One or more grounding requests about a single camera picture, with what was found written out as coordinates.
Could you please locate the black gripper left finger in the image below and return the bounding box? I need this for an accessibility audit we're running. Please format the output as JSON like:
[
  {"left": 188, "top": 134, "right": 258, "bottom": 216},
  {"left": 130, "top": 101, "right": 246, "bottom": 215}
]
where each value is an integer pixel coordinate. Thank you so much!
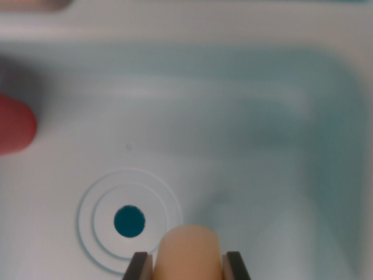
[{"left": 122, "top": 251, "right": 154, "bottom": 280}]

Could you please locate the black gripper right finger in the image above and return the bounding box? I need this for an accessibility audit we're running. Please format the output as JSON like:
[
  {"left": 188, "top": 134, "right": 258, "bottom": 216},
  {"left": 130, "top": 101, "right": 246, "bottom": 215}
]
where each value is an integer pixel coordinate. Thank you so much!
[{"left": 221, "top": 251, "right": 251, "bottom": 280}]

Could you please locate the cream detergent bottle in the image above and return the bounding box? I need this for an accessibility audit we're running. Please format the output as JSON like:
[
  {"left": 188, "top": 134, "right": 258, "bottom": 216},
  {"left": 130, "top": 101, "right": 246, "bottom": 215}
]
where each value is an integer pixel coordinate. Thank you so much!
[{"left": 153, "top": 224, "right": 224, "bottom": 280}]

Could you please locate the light blue toy sink unit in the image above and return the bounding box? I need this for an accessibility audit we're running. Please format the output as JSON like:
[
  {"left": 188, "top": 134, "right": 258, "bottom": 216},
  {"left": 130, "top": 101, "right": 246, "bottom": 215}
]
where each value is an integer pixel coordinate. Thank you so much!
[{"left": 0, "top": 0, "right": 373, "bottom": 280}]

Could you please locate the red toy cup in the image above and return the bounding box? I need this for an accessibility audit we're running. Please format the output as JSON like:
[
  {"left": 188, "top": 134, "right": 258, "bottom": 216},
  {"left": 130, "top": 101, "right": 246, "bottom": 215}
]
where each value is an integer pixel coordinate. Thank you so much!
[{"left": 0, "top": 92, "right": 37, "bottom": 156}]

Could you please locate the grey toy faucet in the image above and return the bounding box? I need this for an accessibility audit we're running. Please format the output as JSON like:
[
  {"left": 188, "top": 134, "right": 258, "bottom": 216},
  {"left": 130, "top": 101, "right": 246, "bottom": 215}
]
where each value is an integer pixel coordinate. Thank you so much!
[{"left": 0, "top": 0, "right": 73, "bottom": 12}]

